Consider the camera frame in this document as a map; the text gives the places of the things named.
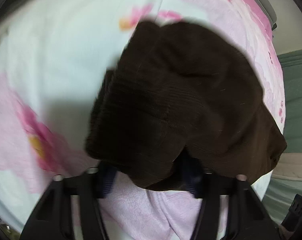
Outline green curtain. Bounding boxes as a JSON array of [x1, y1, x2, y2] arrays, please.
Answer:
[[262, 50, 302, 224]]

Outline pink floral bed sheet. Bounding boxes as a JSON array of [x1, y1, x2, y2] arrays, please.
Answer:
[[0, 0, 285, 232]]

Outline dark brown corduroy pants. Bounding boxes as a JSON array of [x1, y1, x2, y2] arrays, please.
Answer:
[[85, 21, 287, 191]]

